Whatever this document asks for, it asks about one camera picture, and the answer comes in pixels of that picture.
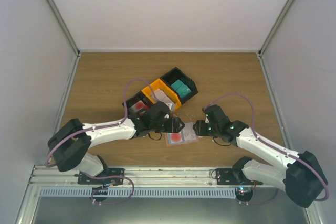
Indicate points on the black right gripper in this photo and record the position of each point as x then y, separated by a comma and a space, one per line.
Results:
200, 130

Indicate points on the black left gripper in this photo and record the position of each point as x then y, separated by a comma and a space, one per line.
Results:
174, 126

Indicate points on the red circle credit card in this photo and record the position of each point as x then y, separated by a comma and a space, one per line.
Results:
175, 138

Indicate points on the pink leather card holder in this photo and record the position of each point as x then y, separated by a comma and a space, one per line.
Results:
184, 142

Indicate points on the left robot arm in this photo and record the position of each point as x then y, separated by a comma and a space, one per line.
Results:
68, 148

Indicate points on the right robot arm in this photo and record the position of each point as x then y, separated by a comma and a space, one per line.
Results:
299, 175

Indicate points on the white patterned card stack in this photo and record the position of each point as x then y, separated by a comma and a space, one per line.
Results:
161, 96

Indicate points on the teal card stack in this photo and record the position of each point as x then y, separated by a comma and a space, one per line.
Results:
181, 88

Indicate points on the black bin with teal cards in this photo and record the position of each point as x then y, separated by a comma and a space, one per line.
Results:
176, 74

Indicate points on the red circle card stack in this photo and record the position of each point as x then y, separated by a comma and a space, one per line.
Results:
138, 107

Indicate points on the black bin with red cards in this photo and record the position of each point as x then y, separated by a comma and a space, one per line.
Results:
139, 96

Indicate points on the yellow plastic bin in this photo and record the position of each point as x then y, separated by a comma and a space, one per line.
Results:
160, 84

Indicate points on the slotted cable duct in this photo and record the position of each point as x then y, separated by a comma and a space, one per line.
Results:
142, 192

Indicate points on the aluminium mounting rail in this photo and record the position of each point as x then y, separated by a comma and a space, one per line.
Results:
141, 176

